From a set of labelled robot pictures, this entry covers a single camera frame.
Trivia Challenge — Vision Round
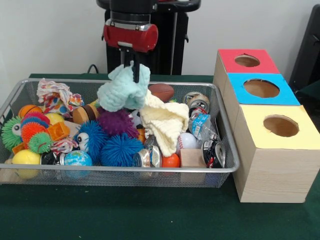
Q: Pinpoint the blue spiky toy with eyes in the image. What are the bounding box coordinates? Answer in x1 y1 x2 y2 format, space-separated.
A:
74 121 108 161

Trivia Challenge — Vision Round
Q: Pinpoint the polka dot patterned cloth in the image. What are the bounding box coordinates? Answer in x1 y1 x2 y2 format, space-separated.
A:
36 77 85 118

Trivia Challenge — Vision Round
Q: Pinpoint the purple spiky toy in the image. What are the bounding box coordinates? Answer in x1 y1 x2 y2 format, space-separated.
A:
96 107 140 138

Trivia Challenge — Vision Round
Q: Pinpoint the orange ball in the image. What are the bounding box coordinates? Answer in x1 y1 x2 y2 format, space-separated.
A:
161 152 181 169

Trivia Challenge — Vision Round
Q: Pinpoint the blue spiky ball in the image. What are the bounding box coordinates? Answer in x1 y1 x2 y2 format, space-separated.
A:
99 133 145 168

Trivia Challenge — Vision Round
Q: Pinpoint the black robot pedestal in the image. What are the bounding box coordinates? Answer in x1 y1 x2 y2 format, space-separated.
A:
96 0 205 75

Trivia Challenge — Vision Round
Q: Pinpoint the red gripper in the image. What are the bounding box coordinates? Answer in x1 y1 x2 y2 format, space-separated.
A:
103 19 159 83

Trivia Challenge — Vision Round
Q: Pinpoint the globe print ball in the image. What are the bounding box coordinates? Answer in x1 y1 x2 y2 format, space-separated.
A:
63 150 93 179

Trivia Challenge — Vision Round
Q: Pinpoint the yellow ball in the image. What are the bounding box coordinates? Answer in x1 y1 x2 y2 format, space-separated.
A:
11 149 42 180

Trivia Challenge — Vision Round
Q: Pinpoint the wooden box with three holes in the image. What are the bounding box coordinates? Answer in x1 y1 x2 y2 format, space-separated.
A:
212 48 320 204

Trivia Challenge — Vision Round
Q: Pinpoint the black upright panel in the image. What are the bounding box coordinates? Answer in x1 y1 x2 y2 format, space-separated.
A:
288 3 320 87

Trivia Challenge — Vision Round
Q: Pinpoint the cream knitted cloth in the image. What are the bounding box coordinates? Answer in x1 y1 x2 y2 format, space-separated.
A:
139 89 190 158

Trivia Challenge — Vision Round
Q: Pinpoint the brown toy football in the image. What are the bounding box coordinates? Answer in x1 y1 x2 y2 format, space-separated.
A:
148 83 175 102

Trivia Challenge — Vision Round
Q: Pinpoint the shallow wire mesh bin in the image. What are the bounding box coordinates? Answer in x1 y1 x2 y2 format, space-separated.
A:
0 78 241 189

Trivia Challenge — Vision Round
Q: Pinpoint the mint green knitted cloth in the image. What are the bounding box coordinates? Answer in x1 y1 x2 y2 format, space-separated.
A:
96 61 151 113

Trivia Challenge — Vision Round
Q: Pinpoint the small orange basketball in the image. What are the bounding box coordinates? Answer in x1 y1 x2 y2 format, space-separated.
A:
17 104 44 119

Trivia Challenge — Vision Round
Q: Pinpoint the dark green tablecloth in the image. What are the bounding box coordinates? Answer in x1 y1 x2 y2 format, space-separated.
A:
294 79 320 113
0 72 320 240

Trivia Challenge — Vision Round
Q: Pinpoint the black cable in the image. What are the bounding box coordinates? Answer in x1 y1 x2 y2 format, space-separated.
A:
86 63 109 75

